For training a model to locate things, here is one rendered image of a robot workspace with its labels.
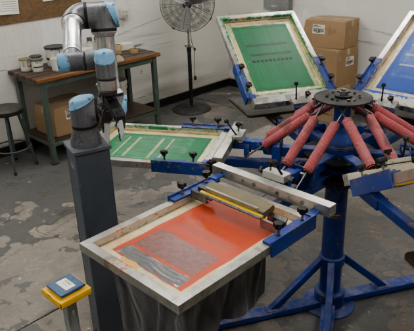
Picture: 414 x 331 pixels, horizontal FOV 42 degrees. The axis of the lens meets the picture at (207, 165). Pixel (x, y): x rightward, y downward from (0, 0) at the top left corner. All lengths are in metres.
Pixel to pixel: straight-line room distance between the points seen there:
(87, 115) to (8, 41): 3.35
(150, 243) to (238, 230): 0.37
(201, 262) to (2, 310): 1.85
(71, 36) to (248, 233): 1.08
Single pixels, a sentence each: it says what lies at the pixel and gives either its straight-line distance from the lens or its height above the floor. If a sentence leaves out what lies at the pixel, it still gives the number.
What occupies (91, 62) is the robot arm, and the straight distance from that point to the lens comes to 2.17.
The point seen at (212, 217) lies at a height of 0.96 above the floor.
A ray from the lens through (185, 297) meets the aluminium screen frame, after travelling 1.87.
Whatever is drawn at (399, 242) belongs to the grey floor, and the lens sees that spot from 4.16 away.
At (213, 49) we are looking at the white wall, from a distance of 7.61.
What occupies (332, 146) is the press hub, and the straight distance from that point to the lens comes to 2.88.
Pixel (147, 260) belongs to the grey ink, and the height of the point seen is 0.96.
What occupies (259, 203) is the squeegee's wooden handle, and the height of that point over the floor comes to 1.06.
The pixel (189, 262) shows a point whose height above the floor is 0.96.
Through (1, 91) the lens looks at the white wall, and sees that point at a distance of 5.85.
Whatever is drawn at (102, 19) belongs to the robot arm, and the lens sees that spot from 2.50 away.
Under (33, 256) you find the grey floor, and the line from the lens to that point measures 4.12.
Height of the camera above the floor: 2.13
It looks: 24 degrees down
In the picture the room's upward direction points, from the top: 2 degrees counter-clockwise
